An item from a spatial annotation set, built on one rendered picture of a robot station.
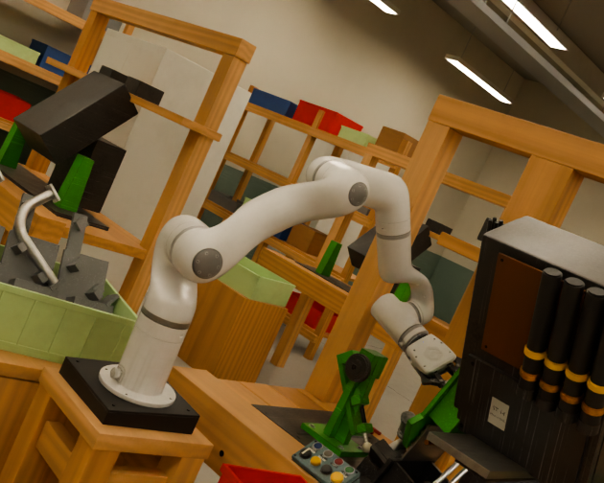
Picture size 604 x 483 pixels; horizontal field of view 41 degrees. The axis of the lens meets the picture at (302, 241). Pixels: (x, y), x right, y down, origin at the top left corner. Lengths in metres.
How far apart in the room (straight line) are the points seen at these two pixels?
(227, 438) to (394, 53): 10.07
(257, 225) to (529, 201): 0.89
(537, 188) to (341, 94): 8.97
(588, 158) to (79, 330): 1.47
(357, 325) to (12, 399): 1.07
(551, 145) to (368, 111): 9.37
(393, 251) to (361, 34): 9.32
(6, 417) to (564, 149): 1.67
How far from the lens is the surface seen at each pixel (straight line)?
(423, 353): 2.11
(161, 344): 1.87
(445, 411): 1.99
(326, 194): 1.86
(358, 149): 7.60
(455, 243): 2.32
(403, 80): 12.09
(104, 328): 2.26
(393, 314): 2.16
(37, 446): 2.03
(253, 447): 2.02
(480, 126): 2.54
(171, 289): 1.87
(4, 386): 2.18
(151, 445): 1.87
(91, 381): 1.92
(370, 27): 11.39
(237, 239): 1.82
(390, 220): 2.03
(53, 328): 2.23
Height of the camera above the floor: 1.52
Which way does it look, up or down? 4 degrees down
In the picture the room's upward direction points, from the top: 24 degrees clockwise
